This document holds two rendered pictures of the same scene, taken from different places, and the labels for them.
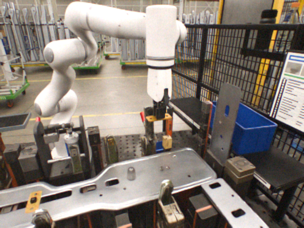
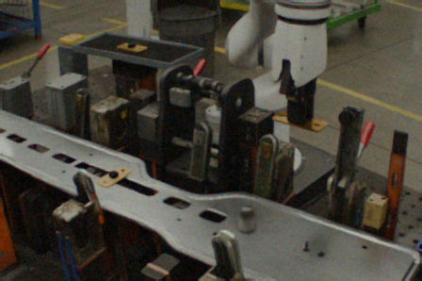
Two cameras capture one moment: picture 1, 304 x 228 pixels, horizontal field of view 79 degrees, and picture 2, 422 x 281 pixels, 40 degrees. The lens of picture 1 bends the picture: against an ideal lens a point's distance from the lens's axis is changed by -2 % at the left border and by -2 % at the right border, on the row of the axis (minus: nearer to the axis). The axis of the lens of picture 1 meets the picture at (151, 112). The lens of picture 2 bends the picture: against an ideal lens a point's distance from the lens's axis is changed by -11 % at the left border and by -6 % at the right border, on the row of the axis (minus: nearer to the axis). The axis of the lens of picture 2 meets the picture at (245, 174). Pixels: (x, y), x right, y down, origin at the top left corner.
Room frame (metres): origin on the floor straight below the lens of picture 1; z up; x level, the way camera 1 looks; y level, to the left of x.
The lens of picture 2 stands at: (-0.04, -0.69, 1.67)
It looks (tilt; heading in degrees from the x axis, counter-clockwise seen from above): 30 degrees down; 52
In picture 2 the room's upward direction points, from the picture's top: straight up
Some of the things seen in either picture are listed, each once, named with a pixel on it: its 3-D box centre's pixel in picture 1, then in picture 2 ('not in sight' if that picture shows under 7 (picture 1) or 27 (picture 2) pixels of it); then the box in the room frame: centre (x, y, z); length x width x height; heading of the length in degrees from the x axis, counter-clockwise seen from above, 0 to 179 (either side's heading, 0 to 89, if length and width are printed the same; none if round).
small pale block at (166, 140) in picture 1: (166, 167); (365, 275); (0.74, -0.07, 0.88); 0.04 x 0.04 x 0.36; 20
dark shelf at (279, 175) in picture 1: (218, 126); not in sight; (0.93, -0.38, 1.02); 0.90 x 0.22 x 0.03; 20
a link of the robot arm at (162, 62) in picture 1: (159, 60); (303, 6); (0.58, -0.03, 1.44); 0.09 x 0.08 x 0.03; 20
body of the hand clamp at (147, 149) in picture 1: (148, 167); (340, 256); (0.75, 0.01, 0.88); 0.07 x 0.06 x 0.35; 20
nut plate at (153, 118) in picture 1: (158, 116); (300, 118); (0.58, -0.03, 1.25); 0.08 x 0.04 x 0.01; 110
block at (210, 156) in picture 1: (212, 182); not in sight; (0.67, -0.29, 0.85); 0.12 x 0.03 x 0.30; 20
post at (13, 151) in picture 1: (25, 184); (147, 165); (0.61, 0.56, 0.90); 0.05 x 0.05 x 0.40; 20
